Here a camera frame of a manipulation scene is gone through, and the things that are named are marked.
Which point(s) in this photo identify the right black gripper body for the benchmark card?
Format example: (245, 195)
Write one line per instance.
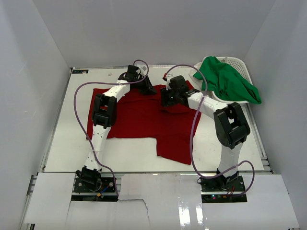
(165, 99)

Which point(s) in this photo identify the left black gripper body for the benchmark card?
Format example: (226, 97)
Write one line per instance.
(147, 86)

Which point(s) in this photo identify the red t shirt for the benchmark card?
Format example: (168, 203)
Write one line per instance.
(143, 116)

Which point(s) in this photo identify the green t shirt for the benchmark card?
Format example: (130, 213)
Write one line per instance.
(226, 82)

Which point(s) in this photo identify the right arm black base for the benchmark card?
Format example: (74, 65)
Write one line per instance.
(212, 193)

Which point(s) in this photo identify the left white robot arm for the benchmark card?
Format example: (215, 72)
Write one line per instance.
(104, 115)

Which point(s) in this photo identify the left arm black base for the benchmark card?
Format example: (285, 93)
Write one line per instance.
(102, 191)

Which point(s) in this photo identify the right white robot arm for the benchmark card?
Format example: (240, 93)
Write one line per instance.
(230, 123)

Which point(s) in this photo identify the white t shirt in basket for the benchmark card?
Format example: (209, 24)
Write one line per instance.
(193, 71)

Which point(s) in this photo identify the black label sticker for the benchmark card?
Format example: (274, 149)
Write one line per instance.
(80, 71)

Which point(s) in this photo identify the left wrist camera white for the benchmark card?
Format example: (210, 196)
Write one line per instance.
(143, 68)

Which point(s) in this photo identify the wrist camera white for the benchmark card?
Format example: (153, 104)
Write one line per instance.
(143, 68)
(167, 77)

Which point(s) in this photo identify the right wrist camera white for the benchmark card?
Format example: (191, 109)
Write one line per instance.
(167, 77)

